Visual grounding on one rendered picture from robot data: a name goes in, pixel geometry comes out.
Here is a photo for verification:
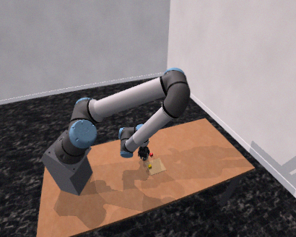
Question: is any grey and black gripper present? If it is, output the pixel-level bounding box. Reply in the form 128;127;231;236
138;146;150;160

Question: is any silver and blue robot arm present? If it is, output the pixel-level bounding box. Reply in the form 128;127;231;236
55;68;191;165

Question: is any tan mat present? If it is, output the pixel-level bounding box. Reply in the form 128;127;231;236
145;158;166;176

